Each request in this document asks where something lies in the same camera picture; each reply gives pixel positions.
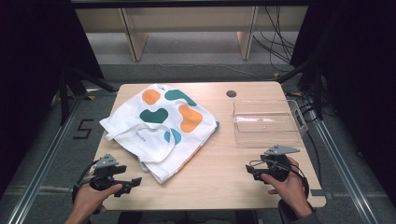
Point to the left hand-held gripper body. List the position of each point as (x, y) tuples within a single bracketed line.
[(104, 177)]

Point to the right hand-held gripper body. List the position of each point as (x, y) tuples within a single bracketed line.
[(278, 163)]

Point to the clear plastic tray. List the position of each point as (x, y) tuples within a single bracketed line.
[(264, 119)]

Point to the person's left hand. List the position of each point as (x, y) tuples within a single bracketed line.
[(88, 199)]

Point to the light wooden desk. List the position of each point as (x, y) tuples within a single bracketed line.
[(186, 21)]

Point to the white tote bag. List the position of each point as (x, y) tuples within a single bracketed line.
[(162, 137)]

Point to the aluminium floor rail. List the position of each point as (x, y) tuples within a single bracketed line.
[(339, 161), (46, 161)]

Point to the black metal stand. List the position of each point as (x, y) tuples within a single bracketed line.
[(311, 84), (71, 90)]

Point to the person's right hand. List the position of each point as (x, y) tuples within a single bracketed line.
[(291, 189)]

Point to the black curtain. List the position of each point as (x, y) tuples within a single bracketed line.
[(34, 62), (361, 77)]

